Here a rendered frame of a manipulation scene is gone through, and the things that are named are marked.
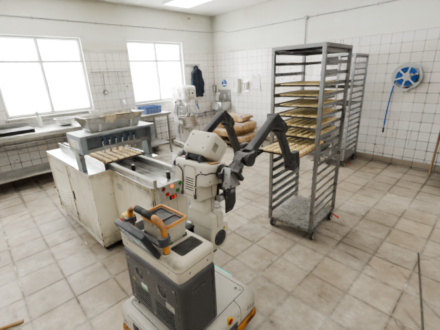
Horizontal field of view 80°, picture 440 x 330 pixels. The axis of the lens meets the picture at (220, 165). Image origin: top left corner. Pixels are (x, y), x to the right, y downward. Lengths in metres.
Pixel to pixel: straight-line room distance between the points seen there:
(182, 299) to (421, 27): 4.87
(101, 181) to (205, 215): 1.28
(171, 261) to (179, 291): 0.15
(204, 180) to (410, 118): 4.31
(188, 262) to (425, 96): 4.58
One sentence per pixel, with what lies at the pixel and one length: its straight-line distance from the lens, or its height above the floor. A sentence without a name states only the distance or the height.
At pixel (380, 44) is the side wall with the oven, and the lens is 5.37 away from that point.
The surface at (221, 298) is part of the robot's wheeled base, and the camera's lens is 1.86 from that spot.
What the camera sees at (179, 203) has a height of 0.62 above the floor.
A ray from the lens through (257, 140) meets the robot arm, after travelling 1.55.
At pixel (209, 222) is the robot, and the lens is 1.61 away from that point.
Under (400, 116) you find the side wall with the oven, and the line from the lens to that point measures 5.31.
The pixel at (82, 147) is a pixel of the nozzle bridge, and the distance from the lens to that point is 2.49.
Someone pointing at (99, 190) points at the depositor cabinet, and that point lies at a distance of 2.63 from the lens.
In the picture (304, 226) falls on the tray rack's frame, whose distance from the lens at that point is 2.82.
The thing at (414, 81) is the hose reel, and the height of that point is 1.38.
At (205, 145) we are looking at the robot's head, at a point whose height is 1.26.
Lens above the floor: 1.63
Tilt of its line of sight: 19 degrees down
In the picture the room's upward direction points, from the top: 3 degrees counter-clockwise
